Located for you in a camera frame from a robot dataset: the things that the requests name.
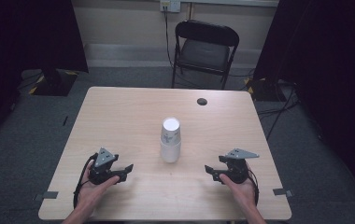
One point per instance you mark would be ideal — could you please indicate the person's left hand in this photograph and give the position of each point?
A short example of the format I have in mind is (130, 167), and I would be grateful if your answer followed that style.
(90, 193)

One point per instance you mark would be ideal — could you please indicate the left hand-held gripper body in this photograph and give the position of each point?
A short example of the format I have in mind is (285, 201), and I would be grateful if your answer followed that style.
(103, 160)

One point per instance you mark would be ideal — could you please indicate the black round table grommet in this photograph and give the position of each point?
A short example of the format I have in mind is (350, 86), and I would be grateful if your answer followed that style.
(202, 101)

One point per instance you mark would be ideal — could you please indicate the black stand base yellow tape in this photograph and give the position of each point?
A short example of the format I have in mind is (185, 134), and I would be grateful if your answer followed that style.
(264, 90)
(52, 84)

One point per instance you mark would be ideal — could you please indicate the dark curtain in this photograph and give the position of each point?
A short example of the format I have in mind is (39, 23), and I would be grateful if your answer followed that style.
(17, 46)
(331, 77)

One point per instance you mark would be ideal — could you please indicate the white wall socket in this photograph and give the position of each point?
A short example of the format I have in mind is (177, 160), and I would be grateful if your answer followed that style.
(170, 5)

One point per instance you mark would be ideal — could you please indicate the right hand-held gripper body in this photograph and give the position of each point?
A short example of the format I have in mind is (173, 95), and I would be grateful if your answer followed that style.
(238, 169)

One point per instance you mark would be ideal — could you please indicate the white paper cup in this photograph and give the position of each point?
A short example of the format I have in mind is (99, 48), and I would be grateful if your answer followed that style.
(171, 130)
(170, 154)

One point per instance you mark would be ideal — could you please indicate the black folding chair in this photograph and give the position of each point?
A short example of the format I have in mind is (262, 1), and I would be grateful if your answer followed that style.
(203, 53)

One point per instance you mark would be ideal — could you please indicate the grey tape strip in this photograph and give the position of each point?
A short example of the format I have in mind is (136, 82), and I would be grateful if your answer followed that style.
(281, 192)
(49, 195)

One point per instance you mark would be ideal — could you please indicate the person's right hand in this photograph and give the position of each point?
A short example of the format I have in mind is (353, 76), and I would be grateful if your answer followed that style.
(244, 193)

